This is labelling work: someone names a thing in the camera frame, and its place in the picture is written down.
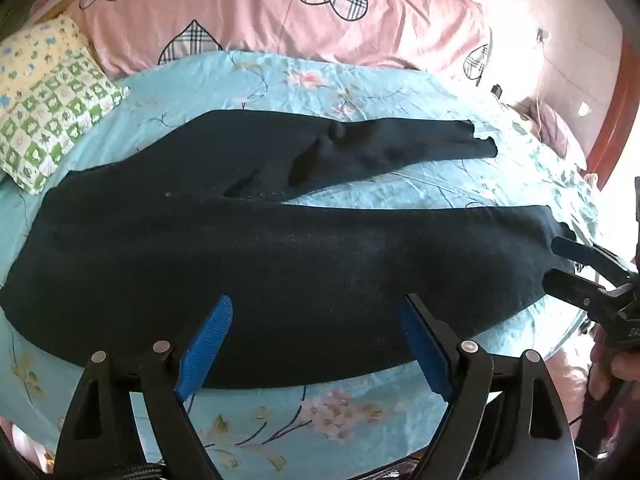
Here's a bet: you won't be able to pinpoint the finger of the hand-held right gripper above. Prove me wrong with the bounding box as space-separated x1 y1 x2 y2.
551 236 639 287
542 268 620 312

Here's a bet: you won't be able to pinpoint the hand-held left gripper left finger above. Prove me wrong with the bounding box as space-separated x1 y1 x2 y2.
54 294 235 480

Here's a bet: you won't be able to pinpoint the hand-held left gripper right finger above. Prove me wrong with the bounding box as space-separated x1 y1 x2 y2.
399 292 581 480

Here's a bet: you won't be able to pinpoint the black pants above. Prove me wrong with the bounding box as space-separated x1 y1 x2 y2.
0 110 578 391

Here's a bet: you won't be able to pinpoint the person's right hand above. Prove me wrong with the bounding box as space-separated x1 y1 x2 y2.
589 329 640 401

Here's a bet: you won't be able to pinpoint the blue floral bed sheet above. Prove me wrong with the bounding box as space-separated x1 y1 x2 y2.
0 50 601 480

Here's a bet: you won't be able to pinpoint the lilac cloth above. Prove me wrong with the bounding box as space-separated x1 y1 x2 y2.
510 100 586 171

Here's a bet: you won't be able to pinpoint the green checked pillow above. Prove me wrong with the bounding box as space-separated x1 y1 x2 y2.
0 50 131 196

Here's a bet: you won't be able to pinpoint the pink quilt with plaid hearts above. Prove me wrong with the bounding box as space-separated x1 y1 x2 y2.
62 0 493 86

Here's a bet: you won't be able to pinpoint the yellow patterned pillow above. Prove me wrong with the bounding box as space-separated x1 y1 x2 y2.
0 14 93 106

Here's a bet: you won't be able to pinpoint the red wooden door frame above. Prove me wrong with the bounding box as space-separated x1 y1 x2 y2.
585 35 640 186

